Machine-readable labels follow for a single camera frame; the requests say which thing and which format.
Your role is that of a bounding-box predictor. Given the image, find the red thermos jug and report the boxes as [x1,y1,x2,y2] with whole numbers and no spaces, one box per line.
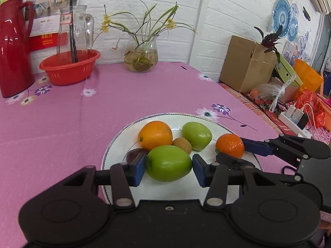
[0,0,36,99]

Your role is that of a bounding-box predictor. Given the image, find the white power strip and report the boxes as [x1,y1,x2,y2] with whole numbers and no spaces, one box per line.
[279,111,312,138]

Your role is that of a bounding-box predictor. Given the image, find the tangerine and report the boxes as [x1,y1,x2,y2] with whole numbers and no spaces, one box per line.
[215,134,245,159]

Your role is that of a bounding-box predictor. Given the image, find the white wall conduit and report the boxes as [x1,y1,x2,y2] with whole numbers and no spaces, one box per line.
[187,0,209,65]

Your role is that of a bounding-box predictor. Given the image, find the clear plastic bag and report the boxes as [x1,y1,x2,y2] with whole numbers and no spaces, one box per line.
[249,75,296,112]

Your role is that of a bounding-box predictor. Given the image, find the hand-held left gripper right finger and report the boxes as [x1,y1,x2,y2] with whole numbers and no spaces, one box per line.
[193,154,271,209]

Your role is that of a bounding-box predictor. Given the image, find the black stirring stick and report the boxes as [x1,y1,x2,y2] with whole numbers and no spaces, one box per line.
[68,18,78,63]

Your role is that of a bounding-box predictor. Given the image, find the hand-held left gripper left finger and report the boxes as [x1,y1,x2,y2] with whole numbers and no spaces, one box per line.
[61,152,147,210]

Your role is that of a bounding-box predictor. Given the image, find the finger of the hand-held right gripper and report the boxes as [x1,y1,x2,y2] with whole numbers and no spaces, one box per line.
[216,153,302,185]
[240,134,331,165]

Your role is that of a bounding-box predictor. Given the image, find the black charger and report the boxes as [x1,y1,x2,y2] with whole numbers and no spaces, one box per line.
[297,113,310,130]

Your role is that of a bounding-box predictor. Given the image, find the white plate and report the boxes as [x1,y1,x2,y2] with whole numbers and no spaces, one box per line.
[101,113,264,204]

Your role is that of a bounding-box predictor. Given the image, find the glass vase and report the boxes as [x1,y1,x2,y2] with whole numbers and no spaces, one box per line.
[124,33,159,73]

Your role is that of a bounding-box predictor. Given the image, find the red plastic bag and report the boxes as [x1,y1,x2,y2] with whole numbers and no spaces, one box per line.
[295,90,326,128]

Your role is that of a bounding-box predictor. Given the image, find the orange container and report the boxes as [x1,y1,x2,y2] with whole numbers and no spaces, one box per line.
[293,59,324,93]

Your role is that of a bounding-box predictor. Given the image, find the large blue patterned plate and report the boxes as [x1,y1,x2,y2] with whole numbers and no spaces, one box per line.
[269,0,292,39]

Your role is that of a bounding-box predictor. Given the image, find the orange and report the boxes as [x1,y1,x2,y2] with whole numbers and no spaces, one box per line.
[138,120,173,151]

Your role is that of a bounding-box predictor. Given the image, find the dark red plum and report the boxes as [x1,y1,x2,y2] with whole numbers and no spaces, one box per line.
[126,148,149,164]

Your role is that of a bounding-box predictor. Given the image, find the pink floral tablecloth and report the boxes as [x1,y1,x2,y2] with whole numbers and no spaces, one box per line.
[0,62,298,248]

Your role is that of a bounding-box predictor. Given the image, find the cardboard box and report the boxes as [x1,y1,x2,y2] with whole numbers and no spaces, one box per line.
[220,35,278,93]

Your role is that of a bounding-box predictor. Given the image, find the green apple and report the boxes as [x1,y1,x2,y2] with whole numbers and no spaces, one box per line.
[146,145,193,182]
[181,122,213,151]

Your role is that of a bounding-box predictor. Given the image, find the green box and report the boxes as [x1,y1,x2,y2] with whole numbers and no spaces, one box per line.
[275,53,303,87]

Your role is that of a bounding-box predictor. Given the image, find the green flowering plant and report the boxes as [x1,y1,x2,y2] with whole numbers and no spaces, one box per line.
[93,0,197,51]

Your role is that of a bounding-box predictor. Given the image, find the glass pitcher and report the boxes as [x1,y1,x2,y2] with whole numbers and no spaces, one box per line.
[56,5,95,64]

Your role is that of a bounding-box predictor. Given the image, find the wall poster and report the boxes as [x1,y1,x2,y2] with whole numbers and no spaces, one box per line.
[0,0,84,53]

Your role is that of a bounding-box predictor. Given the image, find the red plastic basket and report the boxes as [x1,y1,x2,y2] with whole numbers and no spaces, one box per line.
[39,50,101,86]

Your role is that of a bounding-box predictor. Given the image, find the brown kiwi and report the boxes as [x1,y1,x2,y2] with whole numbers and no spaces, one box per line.
[172,137,192,154]

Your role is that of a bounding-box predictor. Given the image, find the purple leaf plant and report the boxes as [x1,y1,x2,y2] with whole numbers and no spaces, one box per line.
[253,24,283,64]

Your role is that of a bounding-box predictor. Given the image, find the medium blue patterned plate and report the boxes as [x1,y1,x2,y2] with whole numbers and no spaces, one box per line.
[287,17,300,42]

